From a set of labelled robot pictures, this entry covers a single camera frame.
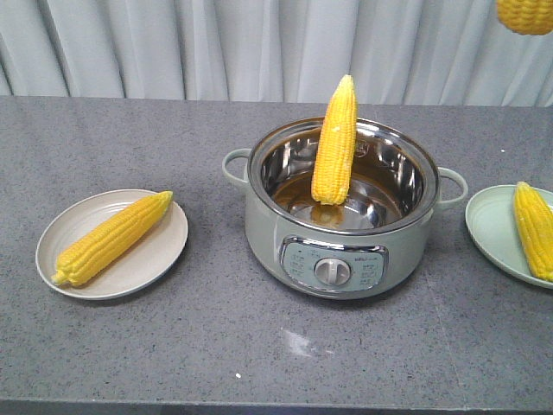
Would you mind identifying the yellow corn cob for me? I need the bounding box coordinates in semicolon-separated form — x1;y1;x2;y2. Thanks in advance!
513;182;552;282
496;0;552;35
51;191;173;287
311;74;358;206

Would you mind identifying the green electric cooking pot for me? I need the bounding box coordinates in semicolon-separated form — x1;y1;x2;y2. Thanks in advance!
226;118;468;300

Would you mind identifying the beige round plate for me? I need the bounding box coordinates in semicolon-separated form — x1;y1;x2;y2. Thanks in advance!
35;189;188;301

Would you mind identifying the white pleated curtain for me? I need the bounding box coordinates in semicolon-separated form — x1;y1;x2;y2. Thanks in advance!
1;1;552;106

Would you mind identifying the light green round plate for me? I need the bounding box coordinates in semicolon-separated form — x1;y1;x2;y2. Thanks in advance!
465;184;552;290

